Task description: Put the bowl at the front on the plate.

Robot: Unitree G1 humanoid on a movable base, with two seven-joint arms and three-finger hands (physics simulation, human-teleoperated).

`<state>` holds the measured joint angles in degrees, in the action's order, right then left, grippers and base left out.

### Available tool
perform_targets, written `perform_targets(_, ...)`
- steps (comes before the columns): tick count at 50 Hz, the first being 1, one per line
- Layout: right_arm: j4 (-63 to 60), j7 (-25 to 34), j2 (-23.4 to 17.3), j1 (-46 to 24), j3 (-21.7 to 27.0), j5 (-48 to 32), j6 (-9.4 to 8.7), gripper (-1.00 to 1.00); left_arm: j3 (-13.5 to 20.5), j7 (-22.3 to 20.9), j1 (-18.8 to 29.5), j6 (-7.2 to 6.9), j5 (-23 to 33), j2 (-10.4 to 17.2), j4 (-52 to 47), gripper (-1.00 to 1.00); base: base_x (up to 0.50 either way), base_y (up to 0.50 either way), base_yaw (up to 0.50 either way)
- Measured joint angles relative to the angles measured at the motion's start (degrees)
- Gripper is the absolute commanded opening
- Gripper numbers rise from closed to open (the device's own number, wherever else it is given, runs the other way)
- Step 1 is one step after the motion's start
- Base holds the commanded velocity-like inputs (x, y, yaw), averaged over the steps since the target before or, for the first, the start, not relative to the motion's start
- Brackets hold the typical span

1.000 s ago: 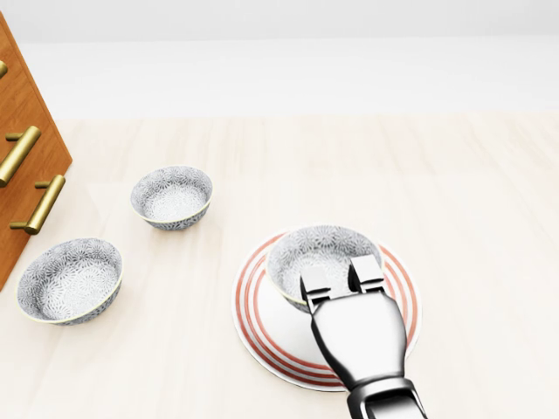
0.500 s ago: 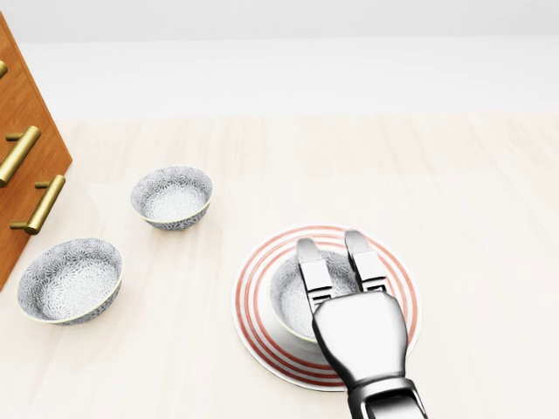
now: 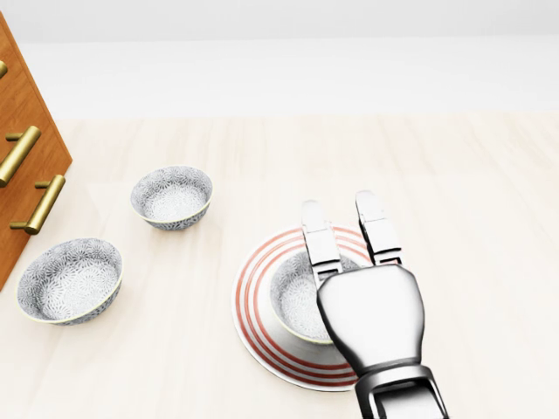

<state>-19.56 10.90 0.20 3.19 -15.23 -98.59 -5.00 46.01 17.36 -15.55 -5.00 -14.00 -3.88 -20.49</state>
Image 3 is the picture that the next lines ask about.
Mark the silver robot right hand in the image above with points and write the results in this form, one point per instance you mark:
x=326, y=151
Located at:
x=371, y=310

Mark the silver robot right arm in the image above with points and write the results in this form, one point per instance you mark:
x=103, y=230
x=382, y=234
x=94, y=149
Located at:
x=399, y=395

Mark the grey patterned bowl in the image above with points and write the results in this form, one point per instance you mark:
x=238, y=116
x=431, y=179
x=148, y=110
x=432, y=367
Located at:
x=171, y=196
x=70, y=281
x=292, y=297

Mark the white plate with red rings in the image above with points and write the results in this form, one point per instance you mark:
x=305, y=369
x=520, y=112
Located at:
x=255, y=305

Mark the wooden cabinet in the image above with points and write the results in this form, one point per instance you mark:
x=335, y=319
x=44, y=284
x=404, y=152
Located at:
x=26, y=109

